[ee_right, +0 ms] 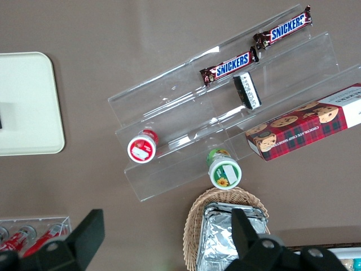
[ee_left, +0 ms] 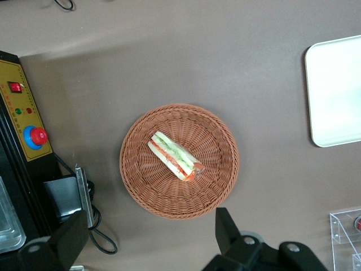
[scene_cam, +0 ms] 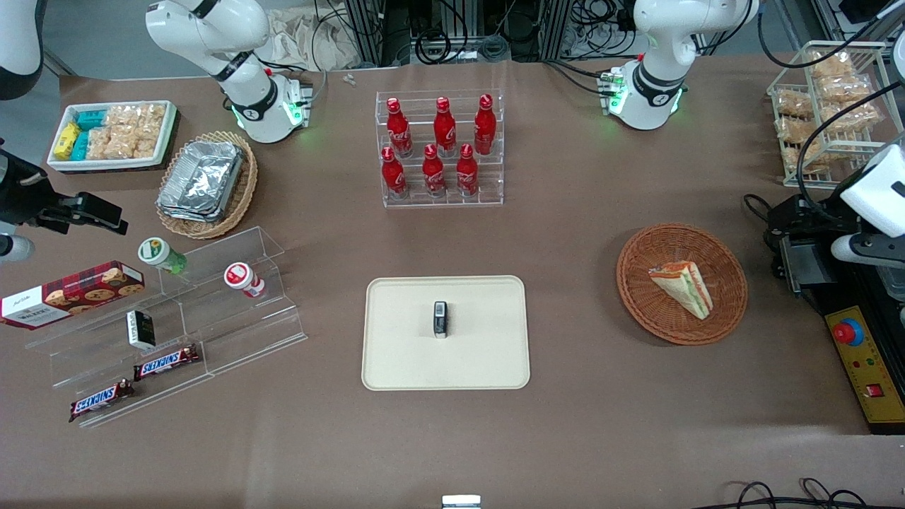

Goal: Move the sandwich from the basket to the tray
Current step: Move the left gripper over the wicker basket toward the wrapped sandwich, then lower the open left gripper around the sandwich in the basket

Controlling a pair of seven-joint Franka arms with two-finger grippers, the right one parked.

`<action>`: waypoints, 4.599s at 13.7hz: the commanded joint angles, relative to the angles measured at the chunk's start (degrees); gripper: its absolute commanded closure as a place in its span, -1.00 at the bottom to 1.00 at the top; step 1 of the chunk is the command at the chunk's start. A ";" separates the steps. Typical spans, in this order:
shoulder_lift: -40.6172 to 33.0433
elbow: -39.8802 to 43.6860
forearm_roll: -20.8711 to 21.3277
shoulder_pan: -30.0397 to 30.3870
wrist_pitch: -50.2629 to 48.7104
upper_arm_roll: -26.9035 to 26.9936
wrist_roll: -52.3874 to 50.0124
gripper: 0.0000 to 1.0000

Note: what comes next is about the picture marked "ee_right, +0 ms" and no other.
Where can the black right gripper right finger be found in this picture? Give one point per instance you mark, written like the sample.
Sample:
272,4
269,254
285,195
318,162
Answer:
244,234

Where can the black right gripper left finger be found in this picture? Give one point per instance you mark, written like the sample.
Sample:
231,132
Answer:
84,237

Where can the aluminium foil tray stack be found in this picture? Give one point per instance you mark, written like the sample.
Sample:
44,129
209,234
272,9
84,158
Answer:
217,234

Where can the light wicker oval basket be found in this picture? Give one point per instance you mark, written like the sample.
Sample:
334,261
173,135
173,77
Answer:
194,226

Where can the cream plastic serving tray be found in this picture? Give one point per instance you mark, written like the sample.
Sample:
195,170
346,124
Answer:
28,98

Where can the clear acrylic bottle rack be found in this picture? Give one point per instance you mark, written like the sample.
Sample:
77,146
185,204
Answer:
34,221

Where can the green lid yogurt cup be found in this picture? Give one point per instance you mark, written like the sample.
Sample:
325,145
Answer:
225,173

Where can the white rectangular snack bin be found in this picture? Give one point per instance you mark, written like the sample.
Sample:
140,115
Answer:
347,252

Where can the red lid yogurt cup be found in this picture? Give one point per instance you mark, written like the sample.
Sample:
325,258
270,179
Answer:
141,148

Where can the rice cracker bag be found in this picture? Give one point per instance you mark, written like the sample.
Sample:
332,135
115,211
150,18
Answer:
348,265

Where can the teal snack packet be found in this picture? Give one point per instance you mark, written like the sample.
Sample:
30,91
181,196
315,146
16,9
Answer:
357,264

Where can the red tartan cookie box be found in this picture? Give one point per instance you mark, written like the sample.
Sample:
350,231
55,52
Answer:
304,127

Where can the clear acrylic tiered stand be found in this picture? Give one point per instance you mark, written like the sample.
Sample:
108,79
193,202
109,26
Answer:
180,113

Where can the small black white carton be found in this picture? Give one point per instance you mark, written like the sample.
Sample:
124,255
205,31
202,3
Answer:
248,90

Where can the Snickers chocolate bar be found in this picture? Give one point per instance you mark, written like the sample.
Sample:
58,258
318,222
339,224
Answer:
285,28
231,66

